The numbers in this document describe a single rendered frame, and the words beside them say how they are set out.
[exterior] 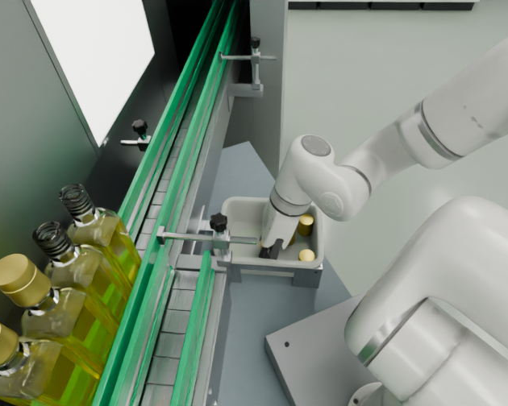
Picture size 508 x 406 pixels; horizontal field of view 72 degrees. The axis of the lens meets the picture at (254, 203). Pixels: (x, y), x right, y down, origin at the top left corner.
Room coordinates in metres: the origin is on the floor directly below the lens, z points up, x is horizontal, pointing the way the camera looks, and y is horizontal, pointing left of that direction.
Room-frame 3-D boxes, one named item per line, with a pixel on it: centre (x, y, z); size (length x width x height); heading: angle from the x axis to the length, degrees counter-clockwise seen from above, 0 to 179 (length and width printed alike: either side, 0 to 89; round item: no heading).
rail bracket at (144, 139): (0.61, 0.25, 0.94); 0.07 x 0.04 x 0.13; 83
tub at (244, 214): (0.45, -0.03, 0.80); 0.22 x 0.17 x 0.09; 83
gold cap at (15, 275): (0.17, 0.23, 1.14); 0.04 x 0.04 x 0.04
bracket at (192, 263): (0.35, 0.10, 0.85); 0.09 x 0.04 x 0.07; 83
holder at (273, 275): (0.45, 0.00, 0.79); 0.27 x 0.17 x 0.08; 83
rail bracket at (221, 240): (0.35, 0.08, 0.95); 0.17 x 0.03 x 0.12; 83
